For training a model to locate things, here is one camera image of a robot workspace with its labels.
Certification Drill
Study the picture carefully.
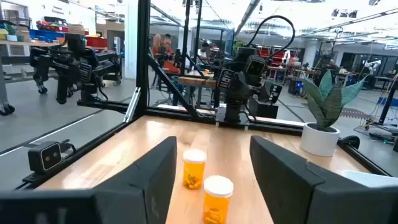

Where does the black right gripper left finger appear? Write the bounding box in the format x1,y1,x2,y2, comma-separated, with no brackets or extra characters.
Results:
93,135,178,224

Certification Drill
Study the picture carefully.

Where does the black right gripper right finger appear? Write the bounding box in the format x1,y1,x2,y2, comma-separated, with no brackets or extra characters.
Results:
249,134,326,224

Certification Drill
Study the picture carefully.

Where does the large orange pill bottle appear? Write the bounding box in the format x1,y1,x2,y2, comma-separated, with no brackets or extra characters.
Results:
182,148,208,191
201,175,234,224

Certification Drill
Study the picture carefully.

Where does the white plastic bin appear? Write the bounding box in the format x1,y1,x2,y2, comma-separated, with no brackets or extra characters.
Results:
340,169,398,189

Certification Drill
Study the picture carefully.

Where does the red storage bin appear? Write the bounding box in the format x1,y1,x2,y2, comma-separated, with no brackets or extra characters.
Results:
85,35,108,49

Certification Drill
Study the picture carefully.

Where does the blue storage bin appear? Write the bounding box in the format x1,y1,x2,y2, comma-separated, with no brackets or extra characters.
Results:
29,29,67,44

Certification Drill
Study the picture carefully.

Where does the black controller box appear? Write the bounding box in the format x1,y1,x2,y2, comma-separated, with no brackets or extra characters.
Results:
248,95,280,119

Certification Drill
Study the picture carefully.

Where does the wooden workbench top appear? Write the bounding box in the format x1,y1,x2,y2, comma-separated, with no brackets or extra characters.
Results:
178,70,218,88

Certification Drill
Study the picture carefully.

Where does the dark flat monitor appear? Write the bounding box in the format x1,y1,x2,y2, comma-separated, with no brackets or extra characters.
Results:
224,27,236,58

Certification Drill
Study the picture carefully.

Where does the person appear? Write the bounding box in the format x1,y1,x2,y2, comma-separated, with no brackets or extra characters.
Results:
151,33,182,75
198,42,211,60

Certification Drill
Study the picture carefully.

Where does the white round plant pot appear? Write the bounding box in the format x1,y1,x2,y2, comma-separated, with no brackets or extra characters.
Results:
300,121,341,157

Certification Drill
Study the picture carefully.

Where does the green snake plant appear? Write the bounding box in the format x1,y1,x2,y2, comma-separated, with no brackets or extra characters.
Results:
303,70,369,131

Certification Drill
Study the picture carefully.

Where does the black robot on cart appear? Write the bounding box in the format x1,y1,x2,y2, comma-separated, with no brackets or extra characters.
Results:
29,32,123,105

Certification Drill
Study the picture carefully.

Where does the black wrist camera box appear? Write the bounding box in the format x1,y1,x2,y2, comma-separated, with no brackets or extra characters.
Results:
244,55,269,87

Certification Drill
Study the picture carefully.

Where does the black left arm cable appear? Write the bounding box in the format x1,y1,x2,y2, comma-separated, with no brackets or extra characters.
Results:
245,14,296,60

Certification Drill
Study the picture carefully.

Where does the black stereo camera box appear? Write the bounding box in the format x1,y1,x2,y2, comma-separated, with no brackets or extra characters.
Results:
27,140,78,175

